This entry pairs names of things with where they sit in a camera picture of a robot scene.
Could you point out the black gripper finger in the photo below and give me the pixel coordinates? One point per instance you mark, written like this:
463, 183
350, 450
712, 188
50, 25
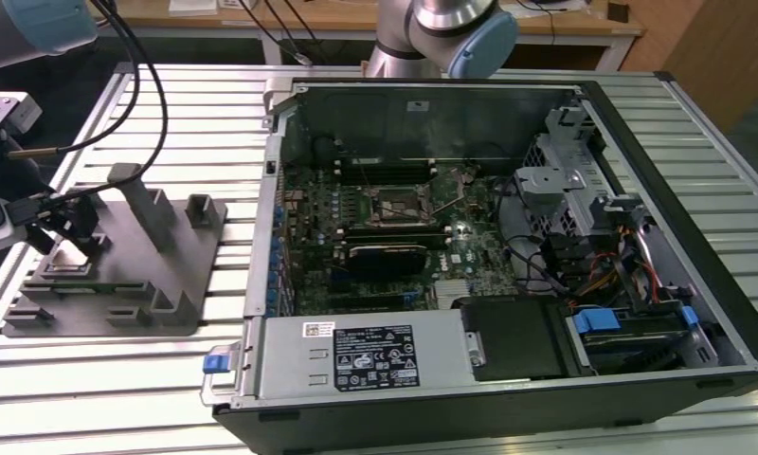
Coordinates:
87, 218
43, 237

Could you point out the silver CPU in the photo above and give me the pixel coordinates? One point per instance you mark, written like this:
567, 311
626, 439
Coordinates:
70, 258

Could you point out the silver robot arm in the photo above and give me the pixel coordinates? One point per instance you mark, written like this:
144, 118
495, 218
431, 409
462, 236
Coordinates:
430, 28

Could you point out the CPU socket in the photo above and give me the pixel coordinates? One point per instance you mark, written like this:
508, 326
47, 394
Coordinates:
395, 204

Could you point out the grey parts rack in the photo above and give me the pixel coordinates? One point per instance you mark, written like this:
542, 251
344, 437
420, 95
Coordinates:
127, 265

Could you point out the blue case latch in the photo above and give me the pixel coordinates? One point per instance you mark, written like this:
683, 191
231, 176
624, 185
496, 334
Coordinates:
214, 364

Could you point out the silver power supply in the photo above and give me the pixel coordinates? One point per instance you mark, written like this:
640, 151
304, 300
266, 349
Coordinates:
291, 360

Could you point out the wooden desk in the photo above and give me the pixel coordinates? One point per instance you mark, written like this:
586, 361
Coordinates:
183, 19

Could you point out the green RAM stick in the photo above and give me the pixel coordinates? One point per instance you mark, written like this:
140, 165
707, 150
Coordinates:
360, 162

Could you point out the black expansion slot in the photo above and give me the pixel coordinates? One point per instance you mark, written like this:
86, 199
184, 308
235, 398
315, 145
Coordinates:
367, 302

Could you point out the white paper sheet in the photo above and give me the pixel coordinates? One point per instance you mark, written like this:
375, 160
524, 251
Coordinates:
192, 5

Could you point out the black graphics card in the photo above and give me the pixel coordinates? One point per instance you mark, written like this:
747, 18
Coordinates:
386, 260

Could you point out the black RAM module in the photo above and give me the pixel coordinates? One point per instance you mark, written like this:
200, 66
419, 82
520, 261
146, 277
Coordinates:
395, 242
392, 231

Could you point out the white box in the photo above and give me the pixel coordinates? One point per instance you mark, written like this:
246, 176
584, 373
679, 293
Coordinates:
231, 4

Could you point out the silver heat sink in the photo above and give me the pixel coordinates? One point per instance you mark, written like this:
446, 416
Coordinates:
454, 289

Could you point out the green motherboard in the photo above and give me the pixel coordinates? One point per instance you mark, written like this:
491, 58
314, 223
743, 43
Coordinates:
480, 246

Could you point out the black PC case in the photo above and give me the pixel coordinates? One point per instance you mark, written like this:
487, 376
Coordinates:
418, 426

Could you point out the black plastic shroud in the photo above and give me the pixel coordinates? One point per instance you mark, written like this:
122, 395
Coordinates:
519, 341

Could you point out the silver metal drive cage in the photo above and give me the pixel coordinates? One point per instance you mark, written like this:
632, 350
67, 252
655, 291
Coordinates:
582, 156

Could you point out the blue disk carrier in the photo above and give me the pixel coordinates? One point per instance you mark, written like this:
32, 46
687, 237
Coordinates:
598, 322

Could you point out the grey plastic clip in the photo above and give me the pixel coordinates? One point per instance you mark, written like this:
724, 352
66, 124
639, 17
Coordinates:
616, 204

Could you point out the small brown box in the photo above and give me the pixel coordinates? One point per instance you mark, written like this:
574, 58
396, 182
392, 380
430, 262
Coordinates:
619, 12

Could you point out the blue plastic clip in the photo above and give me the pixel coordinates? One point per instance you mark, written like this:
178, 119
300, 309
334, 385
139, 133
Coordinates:
691, 316

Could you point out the silver disk bay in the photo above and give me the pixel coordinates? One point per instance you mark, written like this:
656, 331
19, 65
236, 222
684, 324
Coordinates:
702, 351

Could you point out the wooden cabinet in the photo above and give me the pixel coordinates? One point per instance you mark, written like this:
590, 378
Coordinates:
720, 57

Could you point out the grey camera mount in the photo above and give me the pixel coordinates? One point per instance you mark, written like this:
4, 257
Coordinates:
19, 111

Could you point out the grey metal bracket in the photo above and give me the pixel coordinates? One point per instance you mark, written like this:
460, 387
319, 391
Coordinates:
540, 189

